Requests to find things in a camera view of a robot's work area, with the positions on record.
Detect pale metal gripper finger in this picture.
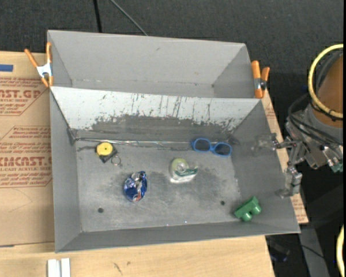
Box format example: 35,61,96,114
251,132,279,156
274,167,303,199

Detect blue sunglasses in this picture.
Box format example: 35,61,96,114
191,137,234,158

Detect green toy block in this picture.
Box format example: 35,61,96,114
234,196,262,222

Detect clear green tape dispenser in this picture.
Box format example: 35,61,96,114
168,158,199,184

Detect grey metal bin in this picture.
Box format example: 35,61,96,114
47,29,302,253

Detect crushed blue can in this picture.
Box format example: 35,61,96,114
123,170,148,203

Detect yellow tape measure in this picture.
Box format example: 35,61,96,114
96,142,123,167

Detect brown cardboard board red print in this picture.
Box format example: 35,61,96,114
0,50,310,248

